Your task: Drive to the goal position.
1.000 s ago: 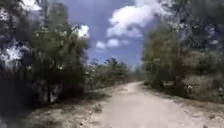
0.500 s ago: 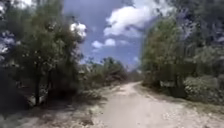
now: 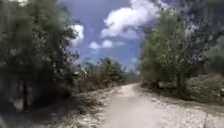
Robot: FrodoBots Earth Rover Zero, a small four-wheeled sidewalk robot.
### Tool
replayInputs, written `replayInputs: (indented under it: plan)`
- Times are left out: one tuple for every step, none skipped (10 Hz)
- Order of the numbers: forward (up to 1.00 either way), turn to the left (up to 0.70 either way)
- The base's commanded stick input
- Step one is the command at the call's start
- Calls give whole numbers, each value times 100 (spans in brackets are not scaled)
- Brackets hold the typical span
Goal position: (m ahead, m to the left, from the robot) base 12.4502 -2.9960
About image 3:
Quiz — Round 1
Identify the row of bushes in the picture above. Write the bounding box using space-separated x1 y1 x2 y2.
74 57 143 93

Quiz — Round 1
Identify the pale dirt path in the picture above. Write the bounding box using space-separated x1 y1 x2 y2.
99 82 224 128

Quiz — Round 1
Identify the green leafy tree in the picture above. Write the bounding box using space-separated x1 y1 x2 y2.
139 0 224 98

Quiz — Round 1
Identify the dry grass verge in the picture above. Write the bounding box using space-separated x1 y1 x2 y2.
0 84 123 128

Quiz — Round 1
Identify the large dark green tree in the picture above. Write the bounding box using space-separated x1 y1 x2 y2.
0 0 83 113

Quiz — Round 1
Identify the stony gravel verge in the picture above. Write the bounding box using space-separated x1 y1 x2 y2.
134 84 224 128

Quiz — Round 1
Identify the pale green bush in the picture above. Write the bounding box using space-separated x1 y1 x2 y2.
184 73 224 104

